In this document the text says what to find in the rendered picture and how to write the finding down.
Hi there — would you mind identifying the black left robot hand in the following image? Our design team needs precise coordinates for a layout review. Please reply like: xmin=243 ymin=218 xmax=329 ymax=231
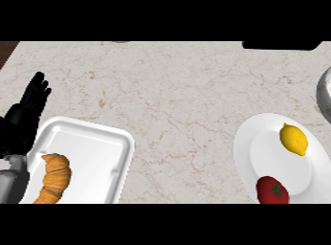
xmin=0 ymin=71 xmax=51 ymax=160

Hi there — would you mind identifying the yellow lemon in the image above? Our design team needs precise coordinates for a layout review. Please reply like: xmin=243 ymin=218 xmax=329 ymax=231
xmin=278 ymin=122 xmax=309 ymax=157

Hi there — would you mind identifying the white round plate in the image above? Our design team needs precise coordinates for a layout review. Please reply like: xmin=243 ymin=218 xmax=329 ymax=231
xmin=231 ymin=112 xmax=331 ymax=205

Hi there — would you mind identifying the white rectangular tray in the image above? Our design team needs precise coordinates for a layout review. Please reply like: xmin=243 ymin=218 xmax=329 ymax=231
xmin=17 ymin=115 xmax=135 ymax=205

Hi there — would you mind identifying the golden croissant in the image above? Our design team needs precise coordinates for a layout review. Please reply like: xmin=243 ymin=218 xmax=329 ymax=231
xmin=32 ymin=152 xmax=73 ymax=205

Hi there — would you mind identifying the red tomato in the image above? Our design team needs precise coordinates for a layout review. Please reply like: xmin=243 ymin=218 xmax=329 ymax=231
xmin=253 ymin=175 xmax=290 ymax=205

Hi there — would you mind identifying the black appliance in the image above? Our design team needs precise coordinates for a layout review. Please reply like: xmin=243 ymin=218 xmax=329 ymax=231
xmin=242 ymin=41 xmax=323 ymax=52

